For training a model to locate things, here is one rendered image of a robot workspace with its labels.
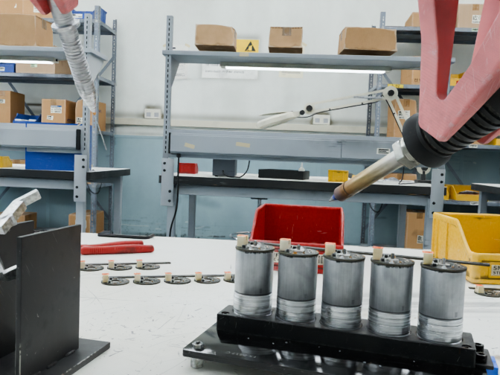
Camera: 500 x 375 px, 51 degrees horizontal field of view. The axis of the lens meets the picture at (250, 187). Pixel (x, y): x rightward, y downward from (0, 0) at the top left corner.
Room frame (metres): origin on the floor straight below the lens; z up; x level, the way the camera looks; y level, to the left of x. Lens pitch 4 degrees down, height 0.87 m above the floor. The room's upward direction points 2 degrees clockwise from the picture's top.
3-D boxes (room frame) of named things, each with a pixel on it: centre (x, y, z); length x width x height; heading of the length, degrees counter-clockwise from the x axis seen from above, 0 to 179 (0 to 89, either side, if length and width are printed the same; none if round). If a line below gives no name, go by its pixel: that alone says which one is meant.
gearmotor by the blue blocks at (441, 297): (0.30, -0.11, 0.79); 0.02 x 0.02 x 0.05
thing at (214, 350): (0.30, -0.05, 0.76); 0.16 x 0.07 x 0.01; 72
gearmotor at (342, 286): (0.31, -0.06, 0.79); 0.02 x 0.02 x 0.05
